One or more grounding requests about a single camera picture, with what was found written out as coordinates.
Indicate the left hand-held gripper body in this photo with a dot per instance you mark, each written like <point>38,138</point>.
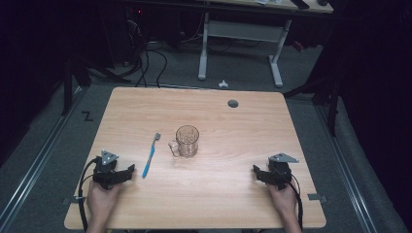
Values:
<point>105,171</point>

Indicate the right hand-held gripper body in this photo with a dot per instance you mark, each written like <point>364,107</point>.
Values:
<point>279,171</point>

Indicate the person's left hand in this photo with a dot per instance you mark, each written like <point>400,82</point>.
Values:
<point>102,199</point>

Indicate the person's right hand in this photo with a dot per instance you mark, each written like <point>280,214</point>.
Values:
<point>283,200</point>

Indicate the blue toothbrush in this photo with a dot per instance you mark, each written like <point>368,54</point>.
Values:
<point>150,158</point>

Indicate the black tape floor mark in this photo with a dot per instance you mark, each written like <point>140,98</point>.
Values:
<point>87,116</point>

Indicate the clear glass mug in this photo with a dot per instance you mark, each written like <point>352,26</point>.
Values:
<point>187,142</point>

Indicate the grey round table grommet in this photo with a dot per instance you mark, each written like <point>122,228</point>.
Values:
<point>233,103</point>

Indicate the black metal stand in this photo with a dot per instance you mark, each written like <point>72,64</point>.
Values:
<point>68,87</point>
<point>332,110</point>

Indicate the small white floor object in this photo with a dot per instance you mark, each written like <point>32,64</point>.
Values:
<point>223,84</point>

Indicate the small red object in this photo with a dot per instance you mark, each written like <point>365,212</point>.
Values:
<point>298,46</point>

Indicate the black computer tower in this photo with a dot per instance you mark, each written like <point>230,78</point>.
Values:
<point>134,32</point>

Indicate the wooden desk top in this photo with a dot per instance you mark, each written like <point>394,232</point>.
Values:
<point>291,6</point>

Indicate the grey metal table bracket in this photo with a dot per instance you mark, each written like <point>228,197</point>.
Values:
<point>316,197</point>
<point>69,200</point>

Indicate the metal floor rail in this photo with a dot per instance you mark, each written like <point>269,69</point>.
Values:
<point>35,165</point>
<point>350,171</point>

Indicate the white metal desk frame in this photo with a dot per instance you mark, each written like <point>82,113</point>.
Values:
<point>241,30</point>

